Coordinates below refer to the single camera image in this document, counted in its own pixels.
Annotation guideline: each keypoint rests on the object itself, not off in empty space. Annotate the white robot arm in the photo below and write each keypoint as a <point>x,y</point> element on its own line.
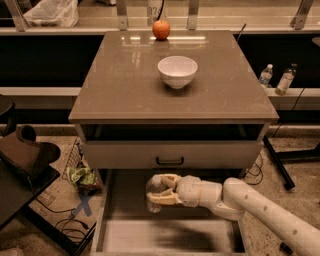
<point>230,201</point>

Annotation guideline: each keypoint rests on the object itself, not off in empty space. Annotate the small water bottle on ledge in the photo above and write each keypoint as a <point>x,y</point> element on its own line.
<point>266,75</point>

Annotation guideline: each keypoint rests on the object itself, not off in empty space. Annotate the white ceramic bowl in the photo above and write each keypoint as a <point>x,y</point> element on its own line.
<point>177,71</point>

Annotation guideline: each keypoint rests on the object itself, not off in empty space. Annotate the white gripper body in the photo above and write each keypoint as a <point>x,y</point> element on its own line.
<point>189,190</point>

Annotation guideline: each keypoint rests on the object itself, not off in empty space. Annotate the top drawer with black handle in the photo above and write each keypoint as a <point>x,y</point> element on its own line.
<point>164,154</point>

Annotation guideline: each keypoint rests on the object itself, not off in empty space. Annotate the black stand leg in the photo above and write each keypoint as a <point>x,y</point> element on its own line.
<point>280,158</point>

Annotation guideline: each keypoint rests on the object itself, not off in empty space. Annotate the open middle drawer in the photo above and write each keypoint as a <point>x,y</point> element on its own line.
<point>125,227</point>

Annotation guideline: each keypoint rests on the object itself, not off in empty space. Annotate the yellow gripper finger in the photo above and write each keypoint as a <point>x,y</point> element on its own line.
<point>170,180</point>
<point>164,198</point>

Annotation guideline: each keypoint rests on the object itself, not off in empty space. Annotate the dark brown chair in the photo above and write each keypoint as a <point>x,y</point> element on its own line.
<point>25,174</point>

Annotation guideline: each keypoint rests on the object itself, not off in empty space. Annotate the orange fruit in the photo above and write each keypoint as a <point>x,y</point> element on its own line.
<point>161,29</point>

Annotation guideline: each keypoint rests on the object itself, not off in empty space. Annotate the wire basket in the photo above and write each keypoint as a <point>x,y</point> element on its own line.
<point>74,158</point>

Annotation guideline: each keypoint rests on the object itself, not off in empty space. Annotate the green chip bag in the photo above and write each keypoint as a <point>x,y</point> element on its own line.
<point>82,178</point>

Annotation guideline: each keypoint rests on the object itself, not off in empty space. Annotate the white plastic bag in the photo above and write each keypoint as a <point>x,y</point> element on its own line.
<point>56,13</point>

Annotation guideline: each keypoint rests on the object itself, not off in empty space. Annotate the grey drawer cabinet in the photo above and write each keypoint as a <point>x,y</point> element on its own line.
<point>190,102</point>

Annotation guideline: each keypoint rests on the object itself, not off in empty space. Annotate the clear bottle with dark cap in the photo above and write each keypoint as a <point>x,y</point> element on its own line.
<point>286,79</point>

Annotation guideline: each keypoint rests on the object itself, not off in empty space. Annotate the clear plastic water bottle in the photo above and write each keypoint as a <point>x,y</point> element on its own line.
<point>154,185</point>

